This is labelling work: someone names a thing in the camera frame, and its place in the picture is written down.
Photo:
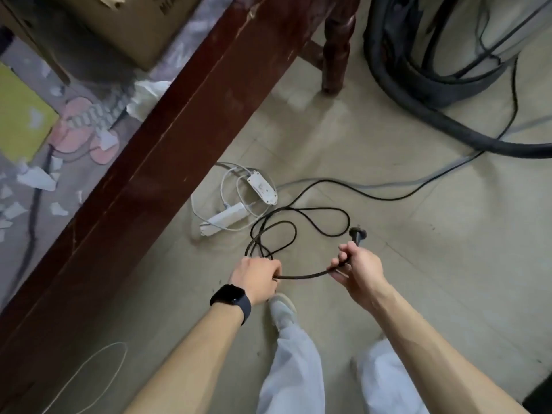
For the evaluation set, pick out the person's right hand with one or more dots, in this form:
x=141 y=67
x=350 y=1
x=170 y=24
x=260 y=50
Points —
x=362 y=275

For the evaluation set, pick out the person's left hand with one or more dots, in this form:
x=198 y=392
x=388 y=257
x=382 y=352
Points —
x=254 y=278

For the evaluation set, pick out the white rounded power strip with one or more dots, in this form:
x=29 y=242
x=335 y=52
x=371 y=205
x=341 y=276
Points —
x=263 y=188

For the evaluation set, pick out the grey vacuum cleaner orange knobs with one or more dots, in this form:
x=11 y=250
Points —
x=530 y=30

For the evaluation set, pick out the person's left forearm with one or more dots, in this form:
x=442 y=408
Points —
x=194 y=366

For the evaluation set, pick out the person's right forearm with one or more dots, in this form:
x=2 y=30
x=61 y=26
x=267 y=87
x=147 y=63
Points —
x=431 y=362

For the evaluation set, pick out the black smartwatch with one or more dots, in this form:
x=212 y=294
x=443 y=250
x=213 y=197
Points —
x=230 y=299

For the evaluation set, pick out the white shoe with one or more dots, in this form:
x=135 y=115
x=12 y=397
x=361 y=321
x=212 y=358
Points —
x=282 y=310

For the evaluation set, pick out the long white power strip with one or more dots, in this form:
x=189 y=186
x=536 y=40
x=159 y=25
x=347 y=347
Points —
x=224 y=219

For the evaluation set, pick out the light grey trousers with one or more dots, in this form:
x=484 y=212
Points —
x=297 y=375

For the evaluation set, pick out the white crumpled tissue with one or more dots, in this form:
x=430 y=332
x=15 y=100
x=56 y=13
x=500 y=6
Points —
x=148 y=96

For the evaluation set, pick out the scattered white paper scraps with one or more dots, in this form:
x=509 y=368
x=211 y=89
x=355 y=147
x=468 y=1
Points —
x=36 y=178

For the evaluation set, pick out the brown cardboard box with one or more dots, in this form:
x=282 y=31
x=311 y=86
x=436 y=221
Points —
x=138 y=25

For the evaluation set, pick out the yellow card sheet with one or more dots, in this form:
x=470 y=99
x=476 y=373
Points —
x=21 y=116

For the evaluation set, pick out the dark red wooden bed frame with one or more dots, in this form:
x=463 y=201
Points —
x=172 y=146

